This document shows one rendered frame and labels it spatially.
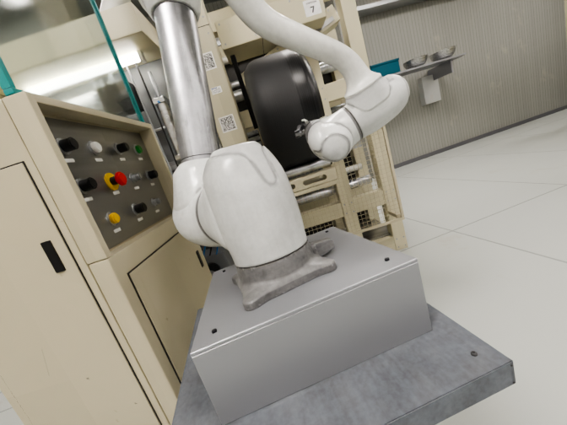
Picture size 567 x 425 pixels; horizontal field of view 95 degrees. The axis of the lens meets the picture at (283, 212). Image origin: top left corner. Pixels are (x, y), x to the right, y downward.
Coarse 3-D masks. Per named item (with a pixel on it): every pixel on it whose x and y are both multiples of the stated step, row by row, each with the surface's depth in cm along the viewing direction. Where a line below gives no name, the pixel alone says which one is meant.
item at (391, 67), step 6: (390, 60) 437; (396, 60) 439; (372, 66) 433; (378, 66) 436; (384, 66) 438; (390, 66) 440; (396, 66) 442; (378, 72) 437; (384, 72) 439; (390, 72) 441; (396, 72) 443
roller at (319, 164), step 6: (312, 162) 128; (318, 162) 128; (324, 162) 127; (330, 162) 128; (294, 168) 128; (300, 168) 128; (306, 168) 128; (312, 168) 128; (318, 168) 129; (288, 174) 128; (294, 174) 128; (300, 174) 130
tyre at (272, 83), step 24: (264, 72) 111; (288, 72) 109; (312, 72) 113; (264, 96) 109; (288, 96) 109; (312, 96) 109; (264, 120) 112; (288, 120) 111; (264, 144) 122; (288, 144) 116; (288, 168) 130
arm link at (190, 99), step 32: (160, 0) 60; (192, 0) 63; (160, 32) 62; (192, 32) 63; (192, 64) 62; (192, 96) 61; (192, 128) 61; (192, 160) 60; (192, 192) 57; (192, 224) 57
